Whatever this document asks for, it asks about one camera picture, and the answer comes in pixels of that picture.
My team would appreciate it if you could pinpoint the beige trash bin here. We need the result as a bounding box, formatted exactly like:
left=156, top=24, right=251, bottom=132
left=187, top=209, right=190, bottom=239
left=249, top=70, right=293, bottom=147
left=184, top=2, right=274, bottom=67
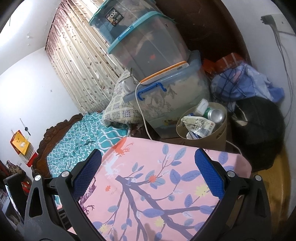
left=176, top=102, right=227, bottom=151

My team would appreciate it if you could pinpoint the white wall socket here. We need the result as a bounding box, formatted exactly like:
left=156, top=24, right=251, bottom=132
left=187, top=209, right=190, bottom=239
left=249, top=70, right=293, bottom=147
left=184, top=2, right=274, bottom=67
left=261, top=14, right=290, bottom=32

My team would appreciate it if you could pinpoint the yellow red wall hanging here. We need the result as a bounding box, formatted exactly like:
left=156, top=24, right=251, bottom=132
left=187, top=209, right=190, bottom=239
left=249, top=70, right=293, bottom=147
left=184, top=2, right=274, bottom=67
left=10, top=130, right=38, bottom=168

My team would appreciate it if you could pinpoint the green aluminium can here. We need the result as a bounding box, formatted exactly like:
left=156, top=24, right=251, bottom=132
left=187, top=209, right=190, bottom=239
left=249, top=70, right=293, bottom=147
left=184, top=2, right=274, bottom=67
left=204, top=107, right=224, bottom=123

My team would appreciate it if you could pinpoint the pink deer print blanket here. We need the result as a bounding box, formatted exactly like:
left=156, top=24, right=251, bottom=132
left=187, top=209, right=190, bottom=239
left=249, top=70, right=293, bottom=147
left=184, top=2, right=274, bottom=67
left=58, top=136, right=253, bottom=241

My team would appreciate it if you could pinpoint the orange lidded flat box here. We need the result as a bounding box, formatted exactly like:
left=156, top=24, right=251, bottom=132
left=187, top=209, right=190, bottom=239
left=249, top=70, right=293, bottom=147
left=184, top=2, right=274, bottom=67
left=139, top=61, right=189, bottom=85

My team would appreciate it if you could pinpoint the white plastic wrapper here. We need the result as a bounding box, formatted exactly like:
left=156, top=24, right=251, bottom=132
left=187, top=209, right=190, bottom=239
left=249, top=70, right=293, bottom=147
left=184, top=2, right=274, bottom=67
left=181, top=115, right=216, bottom=140

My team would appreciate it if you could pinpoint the dark carved wooden headboard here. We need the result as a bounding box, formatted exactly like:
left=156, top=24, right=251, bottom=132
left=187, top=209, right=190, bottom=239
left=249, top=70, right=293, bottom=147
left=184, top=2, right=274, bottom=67
left=31, top=114, right=83, bottom=178

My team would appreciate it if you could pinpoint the beige floral curtain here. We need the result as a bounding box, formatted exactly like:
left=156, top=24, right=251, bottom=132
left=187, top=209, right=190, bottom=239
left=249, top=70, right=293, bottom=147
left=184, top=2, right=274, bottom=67
left=45, top=0, right=124, bottom=113

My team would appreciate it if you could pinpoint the clear bin teal lid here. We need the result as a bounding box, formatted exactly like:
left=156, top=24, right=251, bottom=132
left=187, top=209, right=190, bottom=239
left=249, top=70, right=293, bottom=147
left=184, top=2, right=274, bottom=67
left=89, top=0, right=159, bottom=45
left=108, top=11, right=190, bottom=81

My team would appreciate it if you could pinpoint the white charging cable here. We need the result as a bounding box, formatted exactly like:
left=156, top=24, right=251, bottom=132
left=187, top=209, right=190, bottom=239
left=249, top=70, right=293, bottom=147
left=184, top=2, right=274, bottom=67
left=135, top=81, right=242, bottom=155

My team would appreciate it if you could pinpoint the blue crumpled clothes pile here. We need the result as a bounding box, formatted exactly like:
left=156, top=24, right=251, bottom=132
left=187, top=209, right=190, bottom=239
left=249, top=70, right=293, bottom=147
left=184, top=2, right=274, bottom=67
left=210, top=63, right=285, bottom=113

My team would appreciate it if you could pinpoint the top clear bin teal lid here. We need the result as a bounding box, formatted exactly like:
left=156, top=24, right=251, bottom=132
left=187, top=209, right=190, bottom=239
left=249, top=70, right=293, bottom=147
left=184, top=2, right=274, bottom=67
left=89, top=0, right=159, bottom=45

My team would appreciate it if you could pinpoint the middle clear bin teal lid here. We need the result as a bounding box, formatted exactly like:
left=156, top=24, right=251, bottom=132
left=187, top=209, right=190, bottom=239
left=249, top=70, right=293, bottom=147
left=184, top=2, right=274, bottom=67
left=108, top=11, right=190, bottom=81

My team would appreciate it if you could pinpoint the black round bag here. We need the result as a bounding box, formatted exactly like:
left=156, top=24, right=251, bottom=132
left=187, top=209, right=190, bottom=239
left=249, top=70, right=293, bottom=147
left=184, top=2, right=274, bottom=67
left=230, top=96, right=285, bottom=172

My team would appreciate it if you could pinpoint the clear bin blue handle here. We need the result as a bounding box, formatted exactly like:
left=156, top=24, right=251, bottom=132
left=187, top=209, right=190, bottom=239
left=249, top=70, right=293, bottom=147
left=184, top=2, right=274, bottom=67
left=123, top=50, right=210, bottom=139

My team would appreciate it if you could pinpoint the cream patterned pillow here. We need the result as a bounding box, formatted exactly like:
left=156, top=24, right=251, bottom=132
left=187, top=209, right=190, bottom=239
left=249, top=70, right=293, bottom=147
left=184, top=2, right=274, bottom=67
left=102, top=70, right=143, bottom=126

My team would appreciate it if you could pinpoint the teal white patterned bedsheet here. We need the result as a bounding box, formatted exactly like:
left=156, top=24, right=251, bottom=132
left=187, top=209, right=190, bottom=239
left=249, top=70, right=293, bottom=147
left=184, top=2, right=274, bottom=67
left=47, top=112, right=129, bottom=177

